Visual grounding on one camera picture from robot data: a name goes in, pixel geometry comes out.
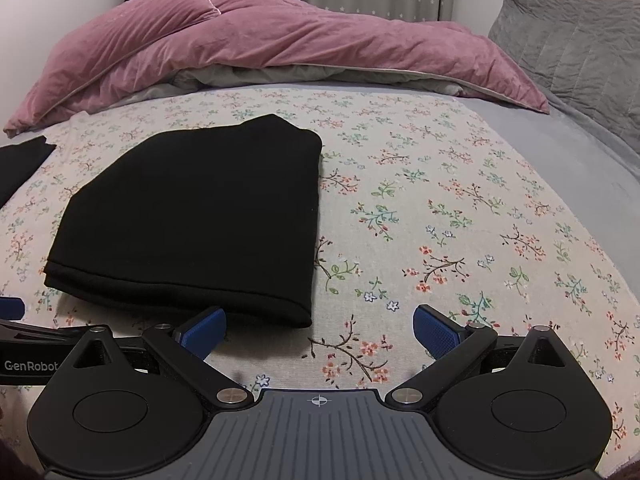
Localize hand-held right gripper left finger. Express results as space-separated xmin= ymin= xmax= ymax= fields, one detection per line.
xmin=70 ymin=306 xmax=255 ymax=408

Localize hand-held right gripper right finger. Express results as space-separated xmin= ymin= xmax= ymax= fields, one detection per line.
xmin=385 ymin=304 xmax=571 ymax=406

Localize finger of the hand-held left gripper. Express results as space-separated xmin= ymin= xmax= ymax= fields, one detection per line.
xmin=0 ymin=297 xmax=26 ymax=321

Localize black pants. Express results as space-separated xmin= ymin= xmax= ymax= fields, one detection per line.
xmin=44 ymin=114 xmax=322 ymax=330

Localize floral bed cover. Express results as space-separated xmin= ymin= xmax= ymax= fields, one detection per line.
xmin=0 ymin=85 xmax=640 ymax=478

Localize black folded garment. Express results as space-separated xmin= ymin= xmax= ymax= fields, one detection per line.
xmin=0 ymin=137 xmax=57 ymax=208

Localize pink pillow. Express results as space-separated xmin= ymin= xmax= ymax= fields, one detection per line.
xmin=2 ymin=0 xmax=223 ymax=138

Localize pink duvet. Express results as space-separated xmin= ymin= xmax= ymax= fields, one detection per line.
xmin=85 ymin=0 xmax=551 ymax=115

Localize grey quilted pillow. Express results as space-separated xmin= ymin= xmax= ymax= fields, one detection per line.
xmin=487 ymin=0 xmax=640 ymax=156

